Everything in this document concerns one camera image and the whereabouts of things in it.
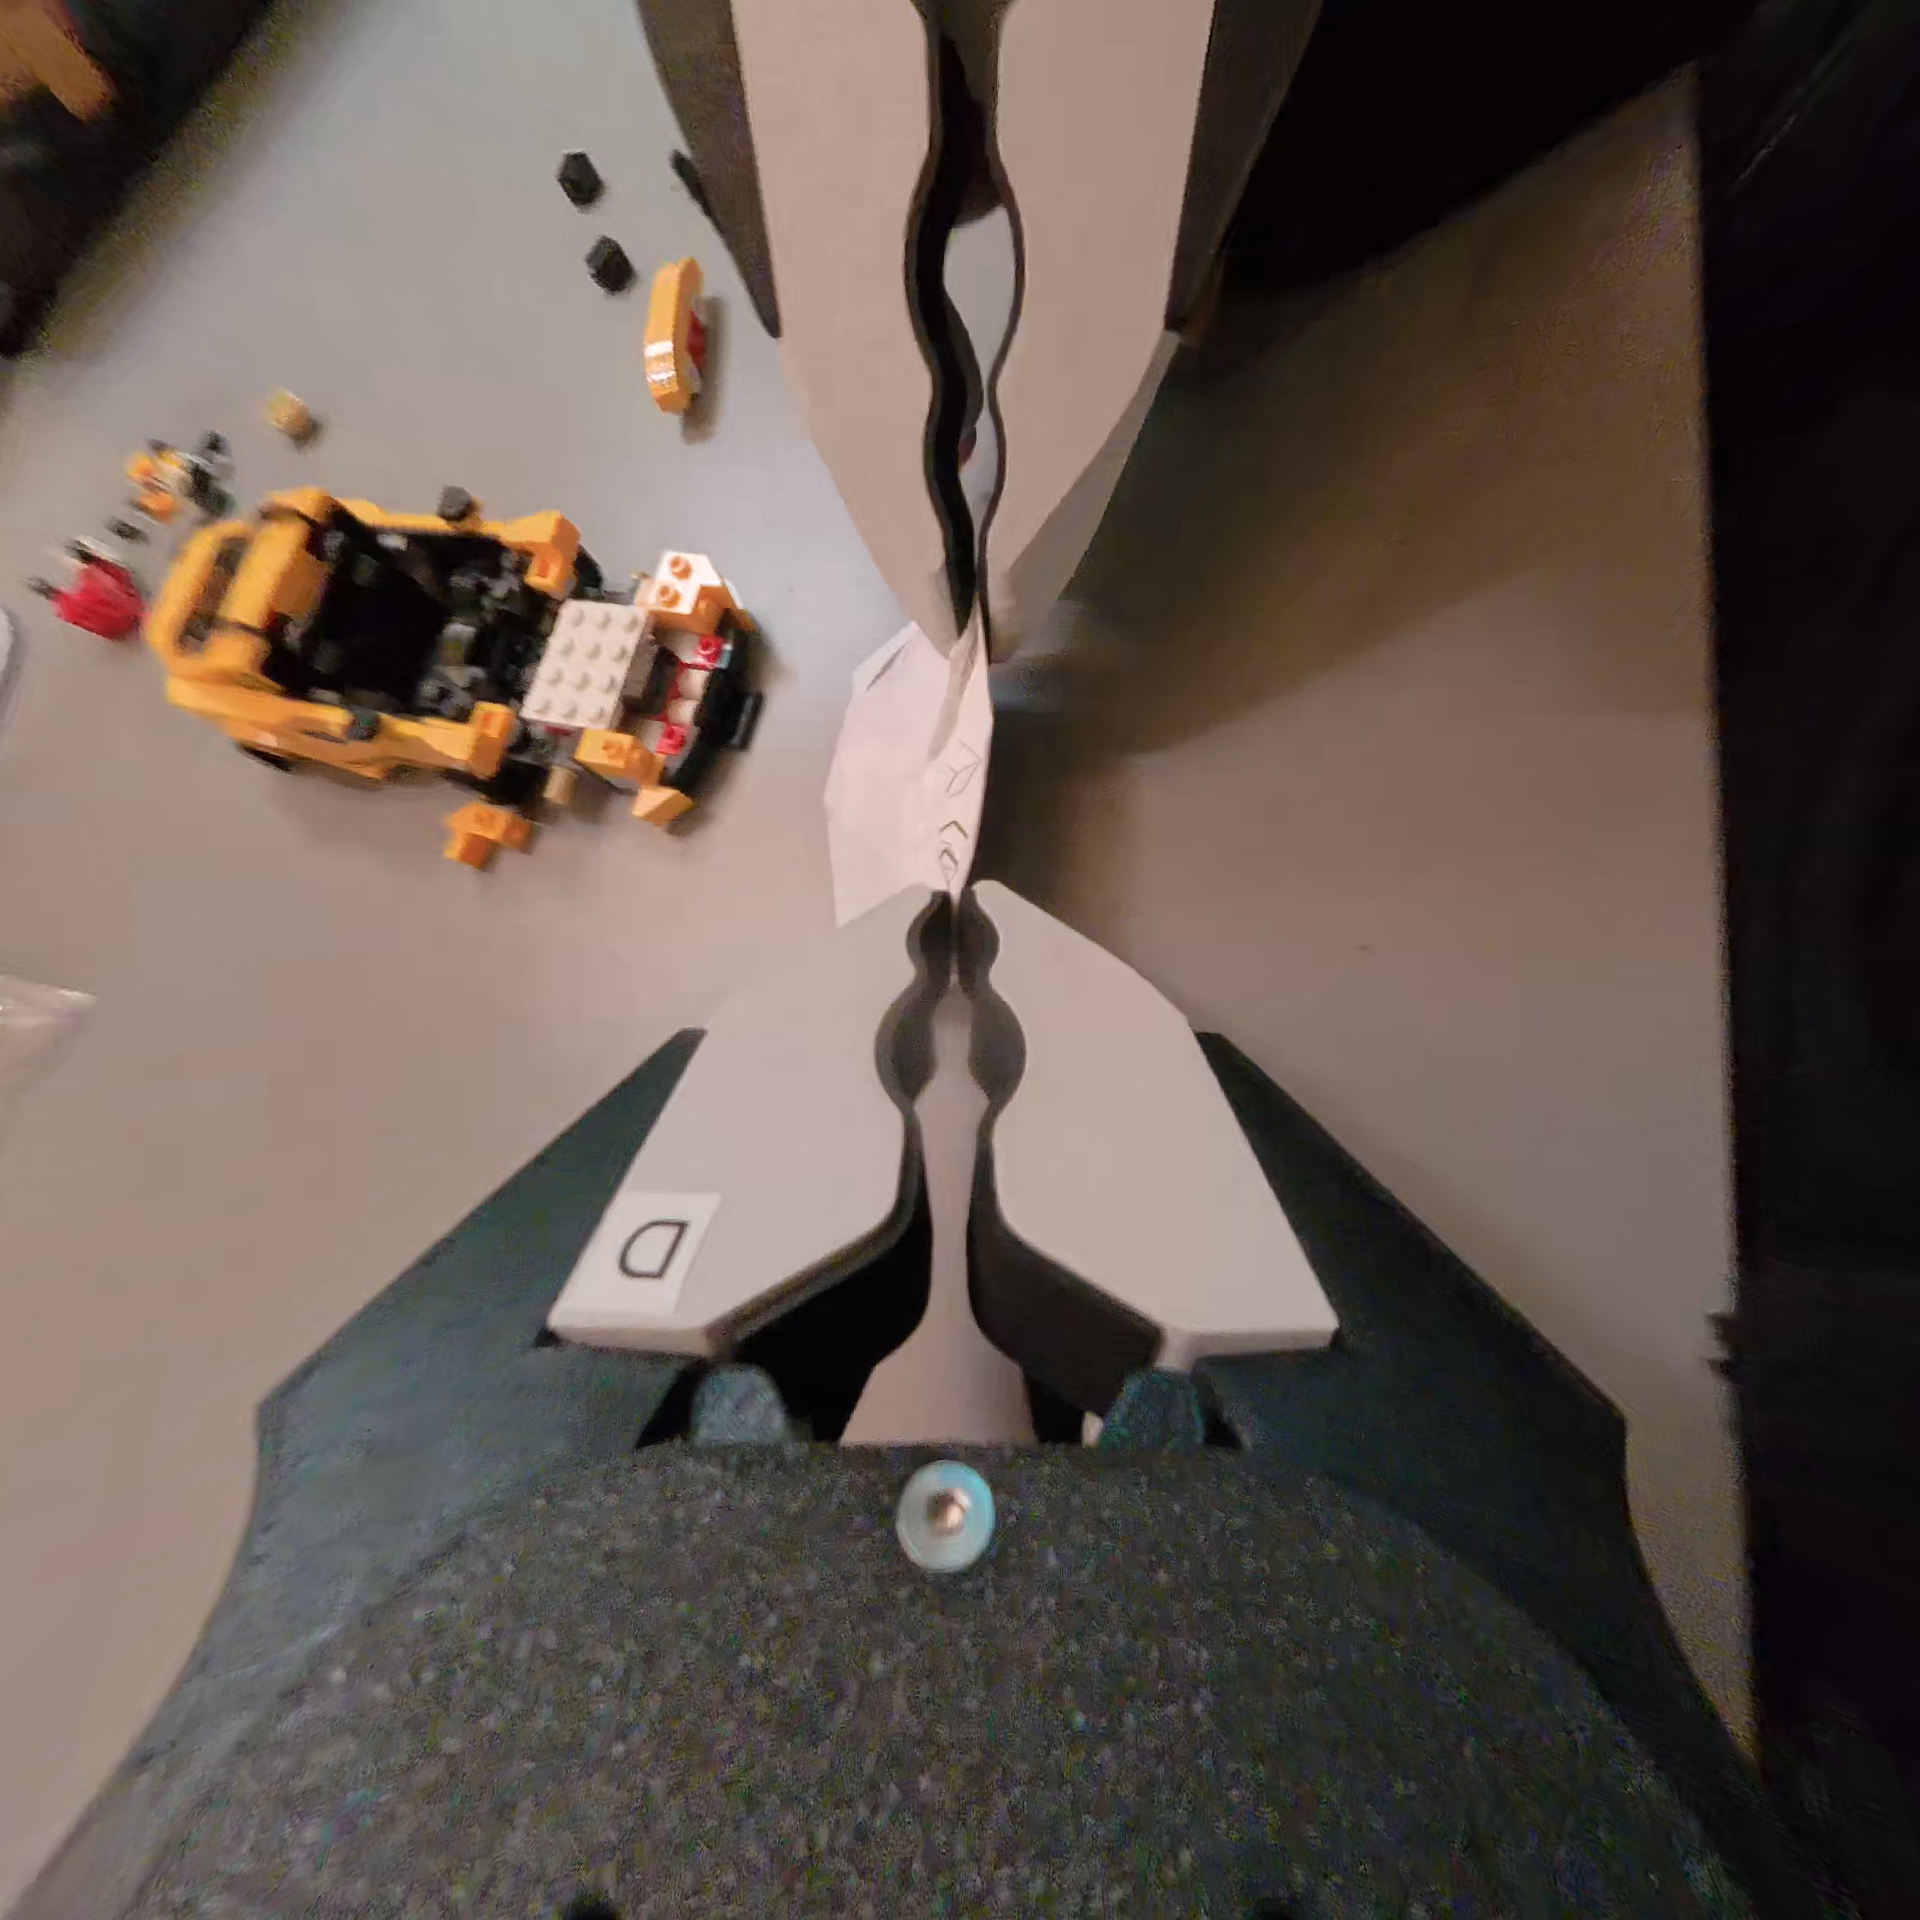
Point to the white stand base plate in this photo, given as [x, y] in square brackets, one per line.
[6, 662]

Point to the red lego piece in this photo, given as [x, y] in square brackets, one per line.
[93, 599]

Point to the orange lego bracket piece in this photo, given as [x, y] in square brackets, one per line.
[485, 837]

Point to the person's dark knit sweater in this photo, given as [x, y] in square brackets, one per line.
[1829, 750]

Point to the orange and white lego piece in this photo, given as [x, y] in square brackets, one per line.
[670, 325]

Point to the yellow lego car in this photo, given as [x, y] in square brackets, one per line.
[238, 599]

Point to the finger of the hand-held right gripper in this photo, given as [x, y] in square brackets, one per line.
[841, 226]
[1102, 194]

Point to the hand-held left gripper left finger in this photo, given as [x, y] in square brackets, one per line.
[749, 1142]

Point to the white printed paper bag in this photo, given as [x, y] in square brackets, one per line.
[899, 781]

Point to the small tan lego piece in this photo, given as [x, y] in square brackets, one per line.
[293, 416]

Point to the cluster of tiny lego pieces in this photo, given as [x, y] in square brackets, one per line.
[179, 472]

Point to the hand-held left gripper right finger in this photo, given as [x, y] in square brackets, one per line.
[1123, 1153]

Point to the clear plastic bag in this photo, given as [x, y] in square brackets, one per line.
[31, 1038]

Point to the small black lego piece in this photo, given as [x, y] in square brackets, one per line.
[607, 263]
[580, 177]

